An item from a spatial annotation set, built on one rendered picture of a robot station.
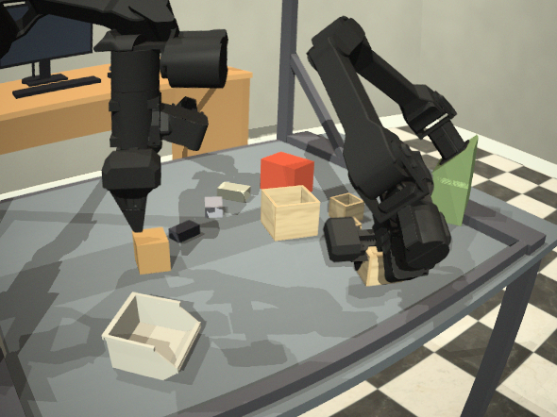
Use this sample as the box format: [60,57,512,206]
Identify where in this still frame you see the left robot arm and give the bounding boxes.
[306,16,469,283]

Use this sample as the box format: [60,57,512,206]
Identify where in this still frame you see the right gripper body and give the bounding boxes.
[101,86,161,190]

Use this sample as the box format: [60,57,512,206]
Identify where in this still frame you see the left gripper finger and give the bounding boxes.
[350,225,368,271]

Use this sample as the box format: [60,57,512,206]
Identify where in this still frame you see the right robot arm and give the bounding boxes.
[0,0,228,151]

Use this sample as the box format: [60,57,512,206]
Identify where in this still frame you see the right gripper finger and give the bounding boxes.
[116,141,162,153]
[108,187,157,233]

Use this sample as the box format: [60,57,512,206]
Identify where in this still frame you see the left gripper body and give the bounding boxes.
[323,211,451,262]

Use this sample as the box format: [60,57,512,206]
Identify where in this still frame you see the small white block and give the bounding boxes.
[205,196,223,218]

